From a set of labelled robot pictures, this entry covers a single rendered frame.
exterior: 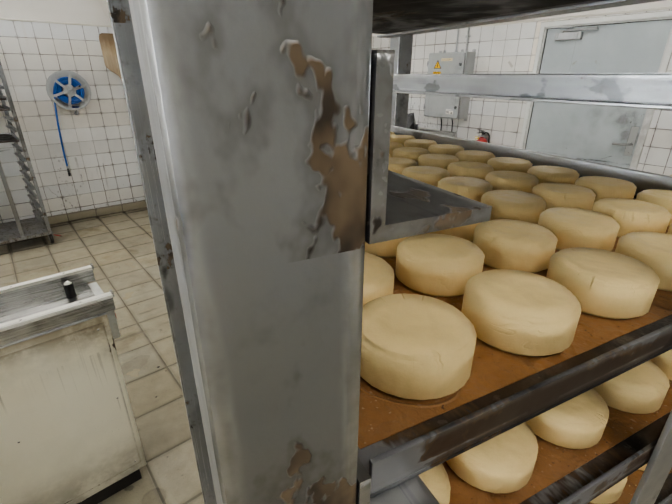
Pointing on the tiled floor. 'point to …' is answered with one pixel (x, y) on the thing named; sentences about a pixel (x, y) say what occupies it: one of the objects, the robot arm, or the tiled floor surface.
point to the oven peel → (109, 53)
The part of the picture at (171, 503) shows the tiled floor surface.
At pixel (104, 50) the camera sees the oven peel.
